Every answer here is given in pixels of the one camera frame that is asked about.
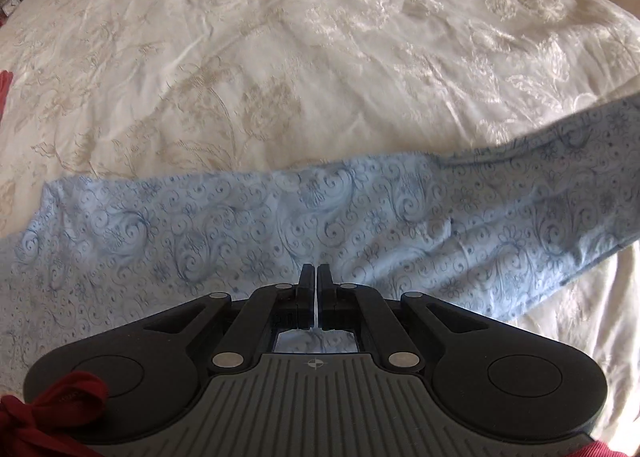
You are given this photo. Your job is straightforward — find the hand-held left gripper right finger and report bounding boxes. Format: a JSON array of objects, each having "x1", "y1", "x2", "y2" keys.
[{"x1": 318, "y1": 264, "x2": 494, "y2": 371}]

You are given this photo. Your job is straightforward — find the light blue patterned pants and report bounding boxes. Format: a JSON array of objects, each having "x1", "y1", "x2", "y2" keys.
[{"x1": 0, "y1": 92, "x2": 640, "y2": 388}]

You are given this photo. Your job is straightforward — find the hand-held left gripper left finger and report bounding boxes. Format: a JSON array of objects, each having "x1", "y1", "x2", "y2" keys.
[{"x1": 144, "y1": 264, "x2": 317, "y2": 372}]

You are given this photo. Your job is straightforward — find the cream embroidered bedspread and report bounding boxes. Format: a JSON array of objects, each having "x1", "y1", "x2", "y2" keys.
[{"x1": 0, "y1": 0, "x2": 640, "y2": 443}]

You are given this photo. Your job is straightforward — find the red cloth strap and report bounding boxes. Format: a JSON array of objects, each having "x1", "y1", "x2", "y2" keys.
[{"x1": 0, "y1": 371, "x2": 110, "y2": 457}]

